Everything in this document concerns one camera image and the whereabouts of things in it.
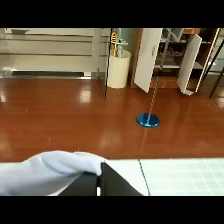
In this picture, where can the pale blue shirt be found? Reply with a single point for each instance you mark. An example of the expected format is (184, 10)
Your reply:
(43, 171)

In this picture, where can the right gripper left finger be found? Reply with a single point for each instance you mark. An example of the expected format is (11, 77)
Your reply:
(85, 186)

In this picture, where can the cream round bin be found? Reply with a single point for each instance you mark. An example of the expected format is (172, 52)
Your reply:
(118, 70)

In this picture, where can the blue disc stand with pole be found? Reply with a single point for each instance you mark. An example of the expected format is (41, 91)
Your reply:
(148, 120)

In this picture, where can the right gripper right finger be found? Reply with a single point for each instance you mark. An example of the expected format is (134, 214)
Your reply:
(115, 183)

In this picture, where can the wooden cabinet with white doors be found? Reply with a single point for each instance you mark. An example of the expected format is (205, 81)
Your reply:
(148, 60)

